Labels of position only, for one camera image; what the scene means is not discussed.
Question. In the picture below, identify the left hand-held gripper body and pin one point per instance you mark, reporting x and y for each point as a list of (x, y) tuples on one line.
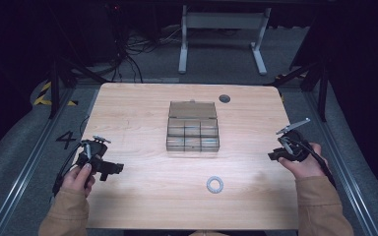
[(95, 152)]

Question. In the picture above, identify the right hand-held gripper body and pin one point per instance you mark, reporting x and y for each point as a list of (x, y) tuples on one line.
[(293, 144)]

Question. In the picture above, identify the clear plastic compartment box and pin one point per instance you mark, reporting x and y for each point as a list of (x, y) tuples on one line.
[(193, 127)]

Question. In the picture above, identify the person's right hand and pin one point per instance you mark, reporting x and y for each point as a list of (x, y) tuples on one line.
[(305, 165)]

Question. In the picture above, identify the person's left hand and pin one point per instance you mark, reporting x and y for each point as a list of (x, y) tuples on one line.
[(77, 180)]

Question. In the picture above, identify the black metal stand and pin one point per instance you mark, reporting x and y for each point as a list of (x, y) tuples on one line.
[(323, 95), (54, 88)]

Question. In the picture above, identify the yellow black floor tape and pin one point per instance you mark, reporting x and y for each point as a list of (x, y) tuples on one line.
[(42, 96)]

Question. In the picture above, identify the metal floor rail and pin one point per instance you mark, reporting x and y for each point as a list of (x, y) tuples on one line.
[(29, 164), (344, 170)]

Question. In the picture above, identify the white metal desk frame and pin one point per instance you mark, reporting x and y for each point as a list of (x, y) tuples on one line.
[(223, 21)]

